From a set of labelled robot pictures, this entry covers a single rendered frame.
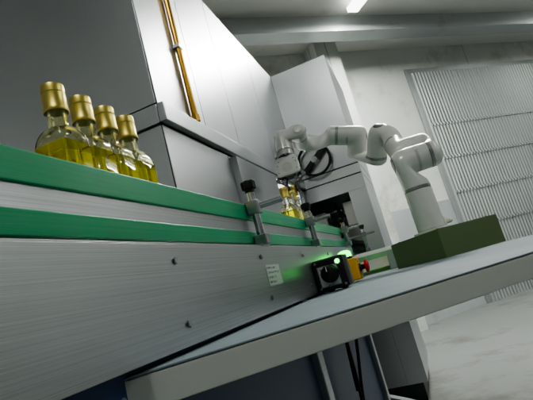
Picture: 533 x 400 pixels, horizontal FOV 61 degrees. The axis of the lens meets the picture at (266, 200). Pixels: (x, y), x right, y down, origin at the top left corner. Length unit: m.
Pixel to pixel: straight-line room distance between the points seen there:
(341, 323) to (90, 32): 1.31
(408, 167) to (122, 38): 1.03
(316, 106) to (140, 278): 2.52
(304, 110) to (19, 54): 1.73
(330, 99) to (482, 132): 4.04
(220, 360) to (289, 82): 2.65
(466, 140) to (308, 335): 6.04
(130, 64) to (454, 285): 1.15
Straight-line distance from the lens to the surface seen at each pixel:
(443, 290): 0.62
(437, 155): 1.68
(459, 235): 1.55
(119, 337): 0.45
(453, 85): 6.75
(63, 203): 0.47
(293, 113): 2.96
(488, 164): 6.57
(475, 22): 6.50
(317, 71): 3.01
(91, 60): 1.58
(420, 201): 1.64
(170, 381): 0.48
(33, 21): 1.81
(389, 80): 6.20
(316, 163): 2.82
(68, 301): 0.41
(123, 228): 0.52
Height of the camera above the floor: 0.79
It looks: 11 degrees up
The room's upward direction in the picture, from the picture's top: 15 degrees counter-clockwise
